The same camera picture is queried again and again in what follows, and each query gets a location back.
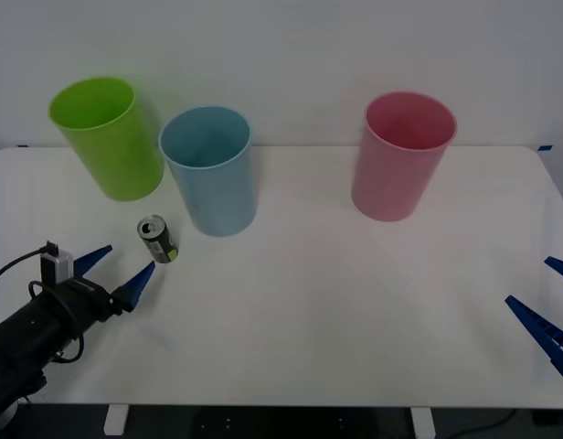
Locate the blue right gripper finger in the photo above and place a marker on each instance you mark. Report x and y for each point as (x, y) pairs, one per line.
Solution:
(544, 334)
(562, 267)

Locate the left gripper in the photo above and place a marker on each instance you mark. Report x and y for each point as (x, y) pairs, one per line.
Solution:
(87, 304)

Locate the black drink can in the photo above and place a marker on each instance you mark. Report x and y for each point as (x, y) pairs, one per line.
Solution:
(159, 242)

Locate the green plastic bin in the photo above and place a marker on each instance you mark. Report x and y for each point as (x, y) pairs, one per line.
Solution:
(112, 155)

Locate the pale blue plastic bin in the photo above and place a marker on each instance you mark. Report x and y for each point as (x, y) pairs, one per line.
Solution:
(217, 196)

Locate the white table leg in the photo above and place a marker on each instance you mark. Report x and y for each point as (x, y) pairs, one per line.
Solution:
(423, 423)
(115, 420)

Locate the pink plastic bin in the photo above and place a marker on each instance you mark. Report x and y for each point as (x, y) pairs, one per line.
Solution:
(391, 183)

